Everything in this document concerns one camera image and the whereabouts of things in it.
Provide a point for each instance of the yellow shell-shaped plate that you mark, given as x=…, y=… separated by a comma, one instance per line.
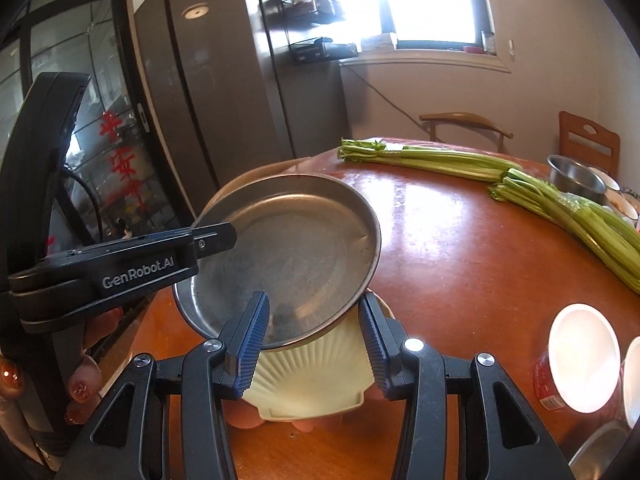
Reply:
x=315, y=380

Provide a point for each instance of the window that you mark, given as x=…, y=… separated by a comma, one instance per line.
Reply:
x=425, y=5

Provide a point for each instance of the grey refrigerator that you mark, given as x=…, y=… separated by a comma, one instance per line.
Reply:
x=210, y=85

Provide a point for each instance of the person's left hand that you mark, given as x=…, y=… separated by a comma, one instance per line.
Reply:
x=84, y=382

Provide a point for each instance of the long celery bunch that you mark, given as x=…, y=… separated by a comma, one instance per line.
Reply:
x=430, y=157

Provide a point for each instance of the wooden chair with curved back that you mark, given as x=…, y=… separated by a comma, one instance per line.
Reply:
x=465, y=121

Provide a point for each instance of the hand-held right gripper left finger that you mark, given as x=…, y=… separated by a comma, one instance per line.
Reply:
x=255, y=340

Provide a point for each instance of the white ceramic bowl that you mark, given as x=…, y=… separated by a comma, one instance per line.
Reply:
x=612, y=186

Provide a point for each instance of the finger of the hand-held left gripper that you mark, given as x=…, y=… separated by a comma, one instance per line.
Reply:
x=215, y=242

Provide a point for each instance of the large steel bowl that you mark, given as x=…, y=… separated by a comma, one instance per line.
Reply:
x=600, y=450

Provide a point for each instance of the glass sliding door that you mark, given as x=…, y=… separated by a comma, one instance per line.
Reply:
x=60, y=60

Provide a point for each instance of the round steel plate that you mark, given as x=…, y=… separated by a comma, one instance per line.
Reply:
x=300, y=260

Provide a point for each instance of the white and red paper bowl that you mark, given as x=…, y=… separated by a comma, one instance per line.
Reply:
x=632, y=385
x=582, y=360

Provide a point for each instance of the wooden chair with cutout back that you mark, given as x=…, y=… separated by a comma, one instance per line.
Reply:
x=590, y=140

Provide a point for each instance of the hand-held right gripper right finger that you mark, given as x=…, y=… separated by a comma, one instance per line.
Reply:
x=372, y=345

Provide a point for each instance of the small jar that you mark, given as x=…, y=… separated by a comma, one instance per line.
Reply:
x=487, y=41

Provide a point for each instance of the small steel bowl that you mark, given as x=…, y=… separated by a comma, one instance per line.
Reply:
x=575, y=177

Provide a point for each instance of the plastic-wrapped celery bunch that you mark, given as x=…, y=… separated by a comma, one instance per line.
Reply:
x=590, y=225

